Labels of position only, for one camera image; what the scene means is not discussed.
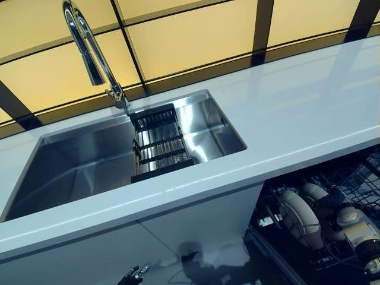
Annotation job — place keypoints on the black dishwasher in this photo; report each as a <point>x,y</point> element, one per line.
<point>267,252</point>

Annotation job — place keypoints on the chrome gooseneck kitchen faucet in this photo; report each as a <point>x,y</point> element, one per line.
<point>92,56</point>

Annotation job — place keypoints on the black sink dish rack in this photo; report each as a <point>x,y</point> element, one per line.
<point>160,148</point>

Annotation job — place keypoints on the left robot hand black glove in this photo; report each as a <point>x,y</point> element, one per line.
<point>132,274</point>

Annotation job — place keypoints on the white cabinet door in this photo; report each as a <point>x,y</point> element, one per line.
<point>74,258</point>
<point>207,219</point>

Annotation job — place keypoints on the right robot hand black glove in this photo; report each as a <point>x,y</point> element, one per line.
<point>334,197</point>

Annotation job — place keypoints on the yellow backlit panel window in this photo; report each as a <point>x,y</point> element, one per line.
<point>193,38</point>

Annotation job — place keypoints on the stainless steel sink basin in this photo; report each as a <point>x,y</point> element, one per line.
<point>74,166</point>

